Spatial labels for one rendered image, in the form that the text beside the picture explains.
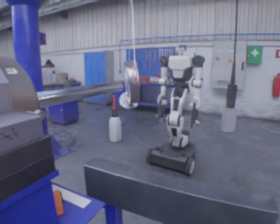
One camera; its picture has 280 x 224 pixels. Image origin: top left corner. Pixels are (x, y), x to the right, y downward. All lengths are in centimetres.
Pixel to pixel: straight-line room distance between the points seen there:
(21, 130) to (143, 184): 38
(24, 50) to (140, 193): 229
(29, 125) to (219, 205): 51
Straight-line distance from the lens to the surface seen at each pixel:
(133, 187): 63
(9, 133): 42
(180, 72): 220
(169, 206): 62
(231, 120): 100
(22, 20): 268
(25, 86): 65
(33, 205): 52
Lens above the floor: 121
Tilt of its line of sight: 13 degrees down
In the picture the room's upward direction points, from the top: straight up
